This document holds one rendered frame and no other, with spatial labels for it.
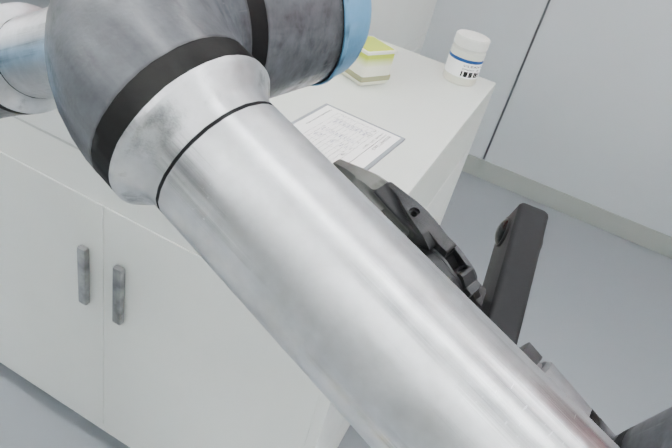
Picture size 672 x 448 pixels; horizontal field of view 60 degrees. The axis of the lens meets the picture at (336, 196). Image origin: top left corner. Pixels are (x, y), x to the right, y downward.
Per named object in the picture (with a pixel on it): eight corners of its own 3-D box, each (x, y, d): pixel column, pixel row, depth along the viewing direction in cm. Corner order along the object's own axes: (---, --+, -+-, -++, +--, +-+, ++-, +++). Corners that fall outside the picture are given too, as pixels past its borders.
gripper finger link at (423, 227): (376, 182, 42) (457, 275, 39) (392, 171, 43) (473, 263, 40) (369, 209, 46) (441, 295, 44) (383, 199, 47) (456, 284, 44)
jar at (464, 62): (447, 69, 124) (461, 26, 119) (478, 81, 122) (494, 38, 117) (437, 78, 118) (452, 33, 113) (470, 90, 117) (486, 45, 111)
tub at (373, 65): (364, 68, 114) (372, 34, 110) (389, 84, 110) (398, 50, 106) (334, 70, 109) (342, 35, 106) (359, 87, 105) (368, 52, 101)
